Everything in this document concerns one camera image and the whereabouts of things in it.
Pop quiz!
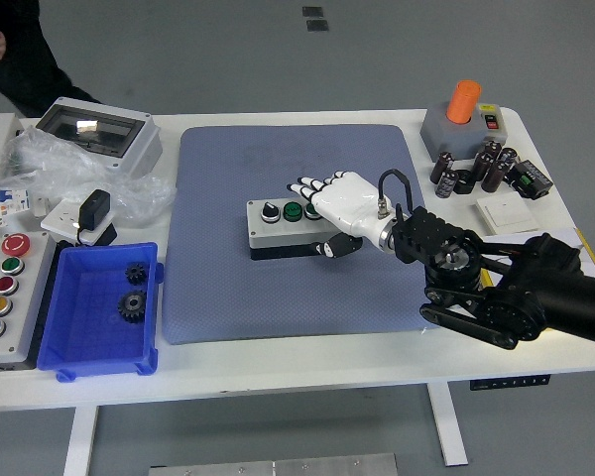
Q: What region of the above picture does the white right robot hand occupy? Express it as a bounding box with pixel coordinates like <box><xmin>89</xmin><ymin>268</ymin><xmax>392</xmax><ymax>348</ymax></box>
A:
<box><xmin>286</xmin><ymin>170</ymin><xmax>396</xmax><ymax>260</ymax></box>

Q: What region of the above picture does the grey four-button control box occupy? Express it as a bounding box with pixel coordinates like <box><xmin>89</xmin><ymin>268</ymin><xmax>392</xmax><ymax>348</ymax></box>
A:
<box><xmin>246</xmin><ymin>197</ymin><xmax>351</xmax><ymax>262</ymax></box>

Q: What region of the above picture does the grey five-button control station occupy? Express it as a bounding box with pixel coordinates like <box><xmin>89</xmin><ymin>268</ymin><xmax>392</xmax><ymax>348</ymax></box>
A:
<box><xmin>0</xmin><ymin>231</ymin><xmax>56</xmax><ymax>372</ymax></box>

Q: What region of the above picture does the person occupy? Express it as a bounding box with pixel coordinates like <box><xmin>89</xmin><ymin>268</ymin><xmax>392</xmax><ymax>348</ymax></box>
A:
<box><xmin>0</xmin><ymin>0</ymin><xmax>103</xmax><ymax>119</ymax></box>

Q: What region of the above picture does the white rectangular box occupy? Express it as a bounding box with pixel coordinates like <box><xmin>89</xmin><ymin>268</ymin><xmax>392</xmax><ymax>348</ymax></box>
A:
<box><xmin>0</xmin><ymin>112</ymin><xmax>25</xmax><ymax>178</ymax></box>

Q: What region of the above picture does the black capacitor with grey print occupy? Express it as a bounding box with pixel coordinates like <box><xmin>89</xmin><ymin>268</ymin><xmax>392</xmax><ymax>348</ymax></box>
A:
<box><xmin>434</xmin><ymin>170</ymin><xmax>459</xmax><ymax>199</ymax></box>

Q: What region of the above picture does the clear plastic bag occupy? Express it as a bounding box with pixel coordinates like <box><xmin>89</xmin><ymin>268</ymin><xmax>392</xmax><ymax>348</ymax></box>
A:
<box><xmin>0</xmin><ymin>125</ymin><xmax>178</xmax><ymax>229</ymax></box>

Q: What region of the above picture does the orange cylinder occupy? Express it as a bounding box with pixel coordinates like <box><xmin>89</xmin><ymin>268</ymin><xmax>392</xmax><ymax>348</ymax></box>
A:
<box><xmin>445</xmin><ymin>80</ymin><xmax>483</xmax><ymax>125</ymax></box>

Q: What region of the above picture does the grey-blue textured mat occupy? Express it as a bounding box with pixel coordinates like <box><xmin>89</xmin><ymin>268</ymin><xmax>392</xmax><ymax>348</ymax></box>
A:
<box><xmin>161</xmin><ymin>123</ymin><xmax>452</xmax><ymax>346</ymax></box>

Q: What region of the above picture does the white circuit breaker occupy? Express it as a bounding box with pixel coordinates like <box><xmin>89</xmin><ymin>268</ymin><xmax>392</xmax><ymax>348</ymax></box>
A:
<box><xmin>0</xmin><ymin>187</ymin><xmax>34</xmax><ymax>232</ymax></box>

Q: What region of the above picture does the black module with green terminal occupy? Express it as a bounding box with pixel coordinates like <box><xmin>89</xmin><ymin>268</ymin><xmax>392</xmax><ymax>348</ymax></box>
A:
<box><xmin>506</xmin><ymin>159</ymin><xmax>555</xmax><ymax>201</ymax></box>

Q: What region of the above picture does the black power adapter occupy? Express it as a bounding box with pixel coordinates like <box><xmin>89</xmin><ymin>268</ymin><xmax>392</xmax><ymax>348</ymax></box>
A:
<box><xmin>77</xmin><ymin>188</ymin><xmax>119</xmax><ymax>248</ymax></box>

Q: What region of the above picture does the small black bevel gear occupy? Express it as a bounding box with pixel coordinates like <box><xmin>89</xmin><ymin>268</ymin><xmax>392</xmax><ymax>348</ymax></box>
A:
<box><xmin>125</xmin><ymin>262</ymin><xmax>149</xmax><ymax>286</ymax></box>

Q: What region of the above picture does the black table control panel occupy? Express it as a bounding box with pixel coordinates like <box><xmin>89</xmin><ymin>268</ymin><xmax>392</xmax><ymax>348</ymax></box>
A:
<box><xmin>469</xmin><ymin>375</ymin><xmax>551</xmax><ymax>392</ymax></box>

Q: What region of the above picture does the large black bevel gear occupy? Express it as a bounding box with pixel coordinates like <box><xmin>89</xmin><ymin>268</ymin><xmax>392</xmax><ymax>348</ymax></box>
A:
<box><xmin>116</xmin><ymin>290</ymin><xmax>149</xmax><ymax>324</ymax></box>

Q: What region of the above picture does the white table leg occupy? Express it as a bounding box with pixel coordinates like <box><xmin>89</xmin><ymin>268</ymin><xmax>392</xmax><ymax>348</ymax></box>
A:
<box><xmin>62</xmin><ymin>405</ymin><xmax>100</xmax><ymax>476</ymax></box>
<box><xmin>424</xmin><ymin>382</ymin><xmax>470</xmax><ymax>467</ymax></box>

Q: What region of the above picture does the white and yellow cardboard box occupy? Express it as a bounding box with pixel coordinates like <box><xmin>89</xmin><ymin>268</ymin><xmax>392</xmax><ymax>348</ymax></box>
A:
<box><xmin>478</xmin><ymin>227</ymin><xmax>595</xmax><ymax>289</ymax></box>

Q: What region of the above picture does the grey metal plate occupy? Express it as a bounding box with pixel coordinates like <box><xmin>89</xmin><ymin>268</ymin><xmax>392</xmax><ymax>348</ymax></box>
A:
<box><xmin>148</xmin><ymin>452</ymin><xmax>399</xmax><ymax>476</ymax></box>

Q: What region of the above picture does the blue plastic bin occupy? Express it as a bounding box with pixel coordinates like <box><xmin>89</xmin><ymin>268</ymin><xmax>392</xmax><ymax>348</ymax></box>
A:
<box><xmin>36</xmin><ymin>241</ymin><xmax>165</xmax><ymax>383</ymax></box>

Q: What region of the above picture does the grey switch box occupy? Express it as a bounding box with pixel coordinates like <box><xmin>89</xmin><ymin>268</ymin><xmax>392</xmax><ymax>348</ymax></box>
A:
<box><xmin>419</xmin><ymin>102</ymin><xmax>511</xmax><ymax>163</ymax></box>

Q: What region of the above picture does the black ring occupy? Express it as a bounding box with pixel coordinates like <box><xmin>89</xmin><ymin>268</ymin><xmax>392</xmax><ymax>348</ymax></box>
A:
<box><xmin>453</xmin><ymin>169</ymin><xmax>476</xmax><ymax>195</ymax></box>

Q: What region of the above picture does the white wall switch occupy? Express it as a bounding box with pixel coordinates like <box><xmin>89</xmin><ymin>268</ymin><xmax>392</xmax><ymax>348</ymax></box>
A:
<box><xmin>475</xmin><ymin>191</ymin><xmax>539</xmax><ymax>234</ymax></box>

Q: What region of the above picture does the grey enclosure with clear lid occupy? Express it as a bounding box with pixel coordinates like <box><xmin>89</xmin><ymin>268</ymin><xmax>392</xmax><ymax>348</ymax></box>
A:
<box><xmin>34</xmin><ymin>96</ymin><xmax>164</xmax><ymax>180</ymax></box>

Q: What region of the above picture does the white wall socket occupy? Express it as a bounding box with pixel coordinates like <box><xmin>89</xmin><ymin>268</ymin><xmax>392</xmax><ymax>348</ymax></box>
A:
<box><xmin>40</xmin><ymin>197</ymin><xmax>115</xmax><ymax>245</ymax></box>

